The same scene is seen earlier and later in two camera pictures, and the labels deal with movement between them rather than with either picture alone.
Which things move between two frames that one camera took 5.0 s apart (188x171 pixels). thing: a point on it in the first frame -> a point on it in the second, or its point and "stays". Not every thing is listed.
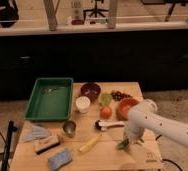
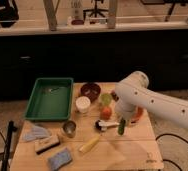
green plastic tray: [51, 99] stays
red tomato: [106, 112] stays
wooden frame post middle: [112, 14] stays
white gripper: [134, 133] -> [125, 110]
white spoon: [101, 125] stays
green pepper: [123, 144] -> [121, 126]
